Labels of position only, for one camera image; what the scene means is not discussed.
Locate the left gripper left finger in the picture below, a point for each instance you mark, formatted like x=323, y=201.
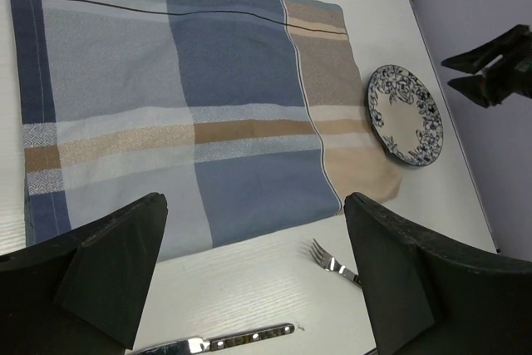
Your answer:
x=83, y=292

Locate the blue plaid cloth placemat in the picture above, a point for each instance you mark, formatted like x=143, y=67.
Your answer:
x=247, y=115

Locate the silver knife dark handle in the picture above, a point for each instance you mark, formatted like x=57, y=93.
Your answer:
x=198, y=345

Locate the silver fork dark handle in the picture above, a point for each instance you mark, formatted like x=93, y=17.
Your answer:
x=328, y=262

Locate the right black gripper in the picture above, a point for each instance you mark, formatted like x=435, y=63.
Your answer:
x=506, y=63

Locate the blue floral ceramic plate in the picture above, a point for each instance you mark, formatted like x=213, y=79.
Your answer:
x=404, y=116

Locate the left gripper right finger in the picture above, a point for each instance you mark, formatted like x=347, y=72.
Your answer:
x=426, y=293

